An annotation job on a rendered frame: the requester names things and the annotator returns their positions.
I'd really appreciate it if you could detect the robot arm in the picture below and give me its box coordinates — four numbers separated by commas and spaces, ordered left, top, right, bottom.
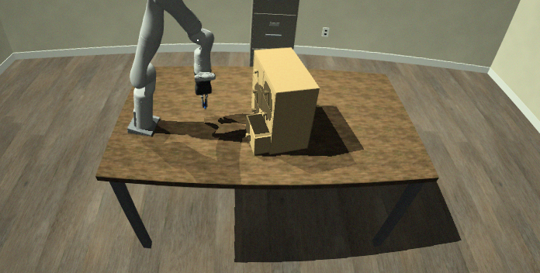
130, 0, 214, 130

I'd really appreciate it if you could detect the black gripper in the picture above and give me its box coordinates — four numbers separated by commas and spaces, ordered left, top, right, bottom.
194, 62, 216, 108

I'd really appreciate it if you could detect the tan wooden chest of drawers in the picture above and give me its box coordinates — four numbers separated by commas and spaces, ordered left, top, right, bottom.
254, 47, 320, 154

